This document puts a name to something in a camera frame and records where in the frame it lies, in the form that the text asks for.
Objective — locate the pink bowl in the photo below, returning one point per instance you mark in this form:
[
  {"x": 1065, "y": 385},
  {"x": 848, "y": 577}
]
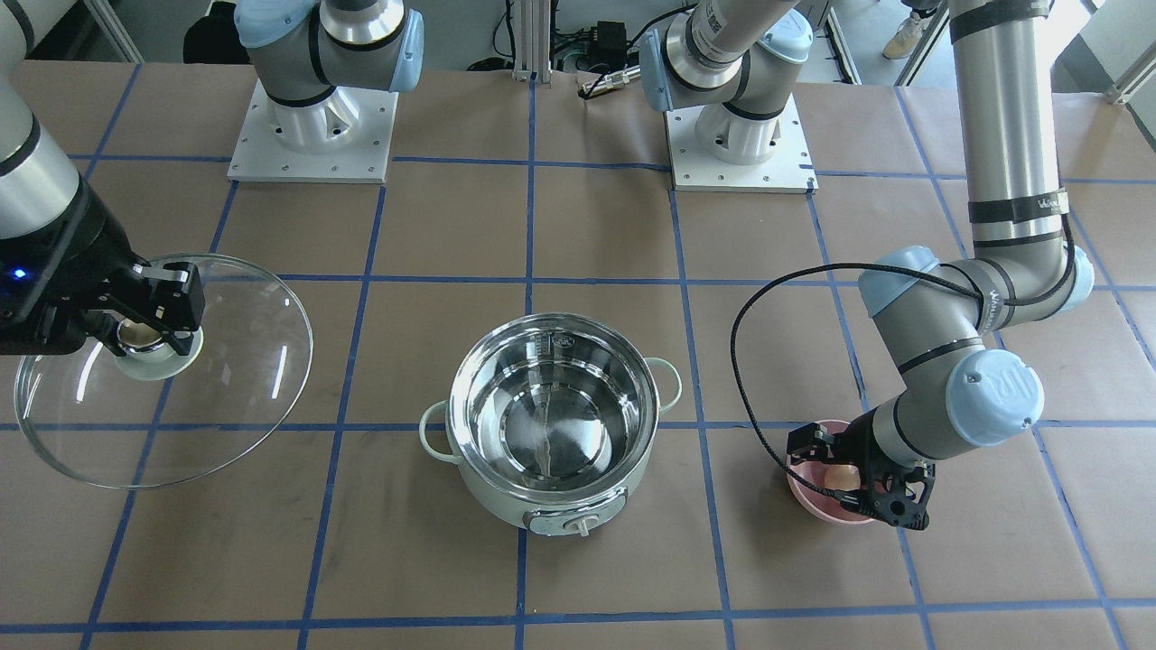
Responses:
[{"x": 819, "y": 505}]

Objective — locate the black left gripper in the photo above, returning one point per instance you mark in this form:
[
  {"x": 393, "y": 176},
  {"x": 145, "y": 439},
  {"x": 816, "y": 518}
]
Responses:
[{"x": 854, "y": 445}]

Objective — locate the black power adapter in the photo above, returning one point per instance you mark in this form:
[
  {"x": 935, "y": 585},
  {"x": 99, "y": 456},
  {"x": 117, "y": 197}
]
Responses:
[{"x": 609, "y": 40}]

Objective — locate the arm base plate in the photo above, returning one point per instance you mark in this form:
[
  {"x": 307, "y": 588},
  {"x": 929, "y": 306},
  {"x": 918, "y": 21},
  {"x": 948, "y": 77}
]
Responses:
[
  {"x": 345, "y": 138},
  {"x": 714, "y": 150}
]

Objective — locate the glass pot lid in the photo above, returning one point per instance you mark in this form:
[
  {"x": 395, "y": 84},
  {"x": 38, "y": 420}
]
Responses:
[{"x": 153, "y": 418}]

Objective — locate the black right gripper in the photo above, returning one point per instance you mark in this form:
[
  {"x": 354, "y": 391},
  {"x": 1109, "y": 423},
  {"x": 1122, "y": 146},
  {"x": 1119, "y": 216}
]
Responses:
[{"x": 79, "y": 262}]

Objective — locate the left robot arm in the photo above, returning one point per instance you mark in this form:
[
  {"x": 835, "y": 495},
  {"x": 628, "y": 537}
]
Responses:
[{"x": 736, "y": 63}]

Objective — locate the beige egg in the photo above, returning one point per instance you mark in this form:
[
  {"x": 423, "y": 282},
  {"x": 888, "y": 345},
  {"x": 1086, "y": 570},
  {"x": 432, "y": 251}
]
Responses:
[{"x": 842, "y": 477}]

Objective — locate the light green electric pot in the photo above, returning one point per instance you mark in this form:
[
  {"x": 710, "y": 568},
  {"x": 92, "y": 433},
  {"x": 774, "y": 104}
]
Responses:
[{"x": 551, "y": 421}]

